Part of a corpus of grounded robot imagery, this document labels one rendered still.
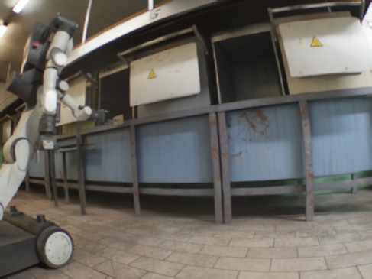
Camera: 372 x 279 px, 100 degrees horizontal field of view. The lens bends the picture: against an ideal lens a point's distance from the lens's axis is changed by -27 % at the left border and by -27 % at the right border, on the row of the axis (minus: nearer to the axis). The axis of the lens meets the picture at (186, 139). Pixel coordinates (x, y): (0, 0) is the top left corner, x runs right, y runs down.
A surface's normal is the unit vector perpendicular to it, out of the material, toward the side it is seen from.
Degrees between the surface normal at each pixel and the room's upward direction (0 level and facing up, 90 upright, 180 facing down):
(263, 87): 90
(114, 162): 90
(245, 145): 90
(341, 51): 90
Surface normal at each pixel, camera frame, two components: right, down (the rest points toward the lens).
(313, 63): -0.43, -0.05
